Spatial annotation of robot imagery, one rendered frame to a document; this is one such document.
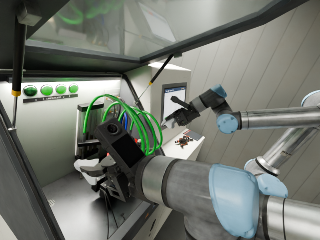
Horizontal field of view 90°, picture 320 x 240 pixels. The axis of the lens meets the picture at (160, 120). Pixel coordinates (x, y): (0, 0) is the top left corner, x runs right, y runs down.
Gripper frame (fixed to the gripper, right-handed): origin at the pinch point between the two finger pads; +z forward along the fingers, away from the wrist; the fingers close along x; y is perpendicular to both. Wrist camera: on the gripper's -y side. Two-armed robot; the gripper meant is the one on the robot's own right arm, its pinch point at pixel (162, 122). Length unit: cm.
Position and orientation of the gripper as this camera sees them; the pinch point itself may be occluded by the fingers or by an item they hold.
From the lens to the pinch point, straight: 88.8
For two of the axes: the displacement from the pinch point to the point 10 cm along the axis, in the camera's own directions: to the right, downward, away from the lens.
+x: 4.6, 0.2, 8.9
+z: -7.7, 5.0, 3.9
